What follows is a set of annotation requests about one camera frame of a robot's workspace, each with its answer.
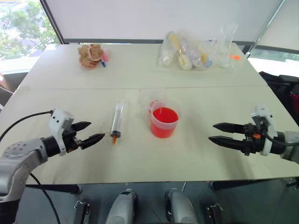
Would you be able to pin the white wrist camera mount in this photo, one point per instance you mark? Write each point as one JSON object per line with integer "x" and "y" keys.
{"x": 266, "y": 114}
{"x": 58, "y": 121}

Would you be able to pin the cup of red liquid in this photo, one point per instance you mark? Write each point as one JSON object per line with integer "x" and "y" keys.
{"x": 163, "y": 130}

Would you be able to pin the black table clamp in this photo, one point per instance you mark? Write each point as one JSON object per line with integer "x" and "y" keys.
{"x": 213, "y": 211}
{"x": 81, "y": 211}

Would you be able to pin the small pink bottle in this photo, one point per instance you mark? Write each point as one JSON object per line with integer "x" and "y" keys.
{"x": 106, "y": 54}

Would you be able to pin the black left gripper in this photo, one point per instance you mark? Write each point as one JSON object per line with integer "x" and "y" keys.
{"x": 71, "y": 140}

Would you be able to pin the grey rounded shape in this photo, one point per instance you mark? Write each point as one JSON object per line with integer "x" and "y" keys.
{"x": 180, "y": 207}
{"x": 121, "y": 207}

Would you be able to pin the clear plastic bag of items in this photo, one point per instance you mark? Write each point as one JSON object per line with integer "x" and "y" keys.
{"x": 184, "y": 53}

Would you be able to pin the clear plastic beaker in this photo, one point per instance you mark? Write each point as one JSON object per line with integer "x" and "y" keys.
{"x": 226, "y": 46}

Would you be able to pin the white screen with black frame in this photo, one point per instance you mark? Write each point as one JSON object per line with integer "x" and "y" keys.
{"x": 140, "y": 18}

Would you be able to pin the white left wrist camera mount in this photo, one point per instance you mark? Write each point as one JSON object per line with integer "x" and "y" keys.
{"x": 58, "y": 121}

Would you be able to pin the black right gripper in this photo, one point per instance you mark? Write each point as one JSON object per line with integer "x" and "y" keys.
{"x": 253, "y": 140}

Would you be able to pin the small clear plastic cup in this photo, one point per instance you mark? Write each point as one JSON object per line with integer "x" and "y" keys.
{"x": 146, "y": 99}

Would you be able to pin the clear syringe with orange tip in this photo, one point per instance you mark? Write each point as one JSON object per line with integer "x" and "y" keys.
{"x": 116, "y": 121}

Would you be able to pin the small orange cap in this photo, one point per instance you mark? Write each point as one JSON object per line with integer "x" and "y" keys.
{"x": 234, "y": 57}

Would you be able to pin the black bag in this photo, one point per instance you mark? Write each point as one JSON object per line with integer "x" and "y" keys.
{"x": 278, "y": 88}

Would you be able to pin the brown lumpy model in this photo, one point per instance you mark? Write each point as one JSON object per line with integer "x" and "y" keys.
{"x": 91, "y": 56}

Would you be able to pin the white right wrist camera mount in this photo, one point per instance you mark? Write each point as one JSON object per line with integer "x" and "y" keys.
{"x": 266, "y": 114}

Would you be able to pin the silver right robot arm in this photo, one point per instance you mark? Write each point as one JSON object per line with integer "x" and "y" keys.
{"x": 290, "y": 144}

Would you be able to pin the black table frame bar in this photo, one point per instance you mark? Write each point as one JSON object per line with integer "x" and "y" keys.
{"x": 53, "y": 189}
{"x": 245, "y": 184}

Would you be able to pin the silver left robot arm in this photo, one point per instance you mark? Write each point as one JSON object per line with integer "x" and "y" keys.
{"x": 18, "y": 154}

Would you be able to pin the blue marker pen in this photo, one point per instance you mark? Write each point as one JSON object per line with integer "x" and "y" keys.
{"x": 103, "y": 63}

